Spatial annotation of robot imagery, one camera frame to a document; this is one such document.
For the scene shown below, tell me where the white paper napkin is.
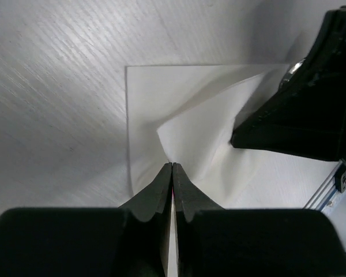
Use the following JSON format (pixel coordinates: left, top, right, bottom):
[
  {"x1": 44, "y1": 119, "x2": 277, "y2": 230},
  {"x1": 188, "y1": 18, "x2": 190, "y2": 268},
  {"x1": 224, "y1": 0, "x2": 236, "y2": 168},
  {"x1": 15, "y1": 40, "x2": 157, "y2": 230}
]
[{"x1": 126, "y1": 64, "x2": 337, "y2": 208}]

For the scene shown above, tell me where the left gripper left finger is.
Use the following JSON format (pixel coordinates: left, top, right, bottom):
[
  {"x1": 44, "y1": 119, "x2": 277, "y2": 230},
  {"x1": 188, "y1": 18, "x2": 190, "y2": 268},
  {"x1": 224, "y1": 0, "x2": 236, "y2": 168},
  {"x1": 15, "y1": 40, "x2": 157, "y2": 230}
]
[{"x1": 0, "y1": 163, "x2": 172, "y2": 276}]

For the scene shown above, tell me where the aluminium mounting rail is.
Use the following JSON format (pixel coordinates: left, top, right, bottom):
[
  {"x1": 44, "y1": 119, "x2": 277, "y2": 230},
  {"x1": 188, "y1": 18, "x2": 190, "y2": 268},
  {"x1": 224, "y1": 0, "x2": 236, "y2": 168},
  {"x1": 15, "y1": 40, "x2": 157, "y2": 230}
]
[{"x1": 304, "y1": 162, "x2": 346, "y2": 216}]

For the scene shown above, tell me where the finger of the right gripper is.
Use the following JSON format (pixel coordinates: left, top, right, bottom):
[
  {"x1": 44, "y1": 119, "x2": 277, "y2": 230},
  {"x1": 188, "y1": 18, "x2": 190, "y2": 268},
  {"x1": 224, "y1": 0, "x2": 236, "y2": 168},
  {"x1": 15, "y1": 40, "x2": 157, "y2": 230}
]
[{"x1": 231, "y1": 6, "x2": 346, "y2": 161}]

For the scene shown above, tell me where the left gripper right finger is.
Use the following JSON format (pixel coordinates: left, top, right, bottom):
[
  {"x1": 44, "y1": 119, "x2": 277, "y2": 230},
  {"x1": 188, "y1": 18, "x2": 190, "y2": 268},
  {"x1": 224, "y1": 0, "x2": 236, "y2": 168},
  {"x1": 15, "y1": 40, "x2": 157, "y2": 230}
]
[{"x1": 172, "y1": 163, "x2": 346, "y2": 276}]

